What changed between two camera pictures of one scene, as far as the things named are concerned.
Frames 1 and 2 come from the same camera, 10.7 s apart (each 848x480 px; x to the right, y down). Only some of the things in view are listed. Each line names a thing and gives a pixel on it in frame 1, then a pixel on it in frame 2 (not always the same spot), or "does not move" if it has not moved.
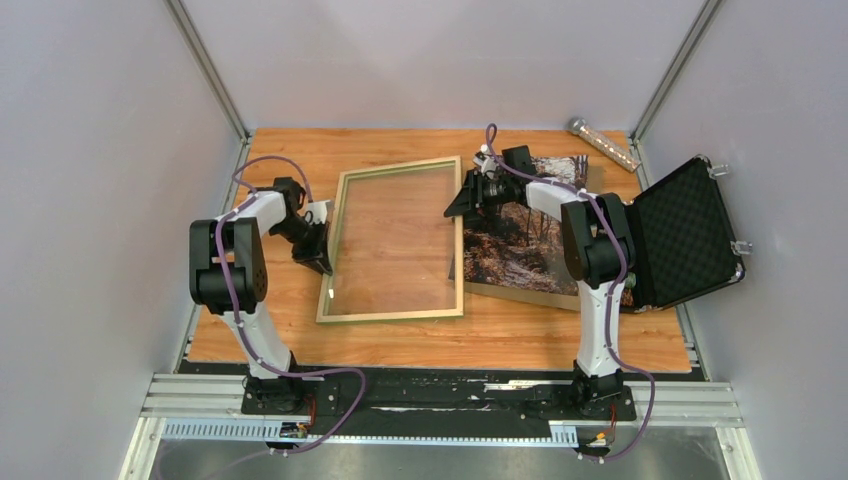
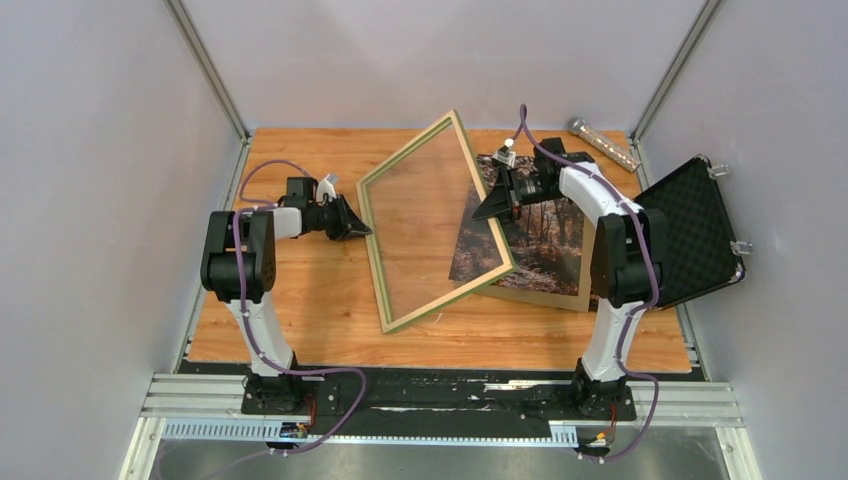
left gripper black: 317,257 → 350,225
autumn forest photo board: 520,252 does not move
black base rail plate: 444,399 does not move
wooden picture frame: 459,244 → 388,325
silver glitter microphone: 579,126 does not move
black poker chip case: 679,239 does not move
